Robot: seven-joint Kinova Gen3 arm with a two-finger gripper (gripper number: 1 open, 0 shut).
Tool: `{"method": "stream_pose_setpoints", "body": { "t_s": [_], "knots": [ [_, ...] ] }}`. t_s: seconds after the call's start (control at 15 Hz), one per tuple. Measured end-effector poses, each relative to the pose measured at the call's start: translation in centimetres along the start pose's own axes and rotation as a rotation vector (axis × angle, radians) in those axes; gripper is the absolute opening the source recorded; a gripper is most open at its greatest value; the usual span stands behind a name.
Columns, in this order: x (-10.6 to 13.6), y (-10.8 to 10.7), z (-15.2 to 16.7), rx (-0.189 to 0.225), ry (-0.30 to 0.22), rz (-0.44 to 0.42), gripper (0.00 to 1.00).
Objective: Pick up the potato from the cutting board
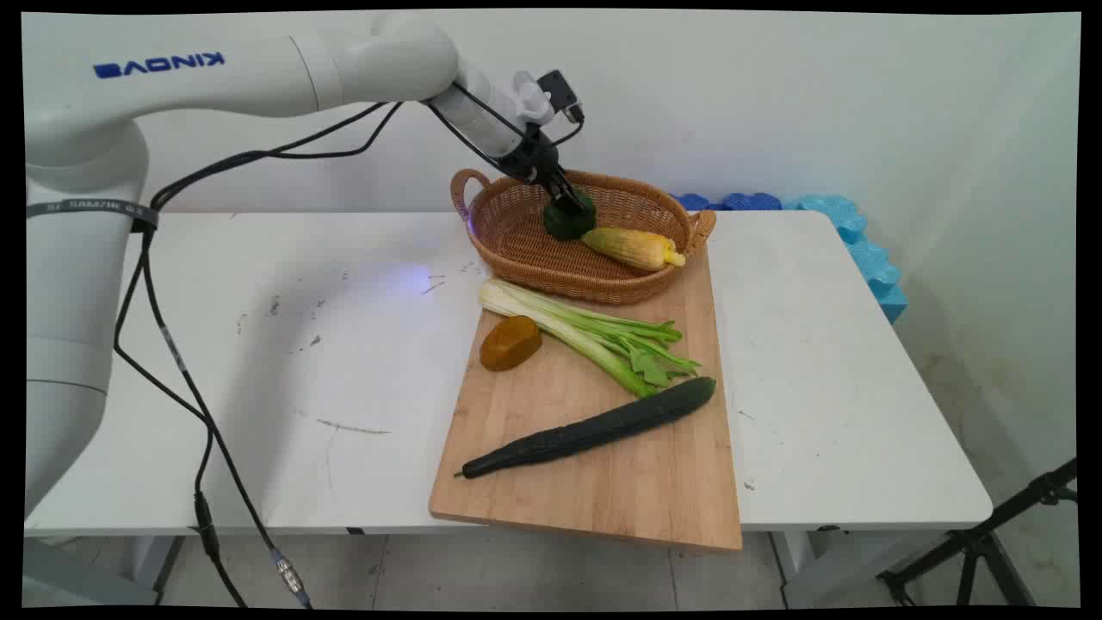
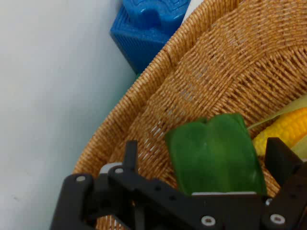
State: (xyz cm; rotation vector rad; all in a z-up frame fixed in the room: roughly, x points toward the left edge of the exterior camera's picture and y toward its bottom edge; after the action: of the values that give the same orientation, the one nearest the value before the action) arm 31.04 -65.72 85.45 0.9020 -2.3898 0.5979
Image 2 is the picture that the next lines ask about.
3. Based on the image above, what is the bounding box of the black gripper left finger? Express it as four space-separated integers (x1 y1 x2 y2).
49 140 193 230

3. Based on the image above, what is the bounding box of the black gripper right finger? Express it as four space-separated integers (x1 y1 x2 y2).
260 137 307 230

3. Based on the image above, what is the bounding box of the yellow corn cob with husk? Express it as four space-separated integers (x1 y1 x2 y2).
247 94 307 160

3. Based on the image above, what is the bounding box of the green bell pepper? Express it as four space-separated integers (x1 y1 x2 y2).
164 113 268 196

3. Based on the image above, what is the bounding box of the oval woven wicker basket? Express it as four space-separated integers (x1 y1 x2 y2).
71 0 307 230

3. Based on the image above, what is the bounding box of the dark blue foam block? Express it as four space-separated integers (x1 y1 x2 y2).
109 0 192 74

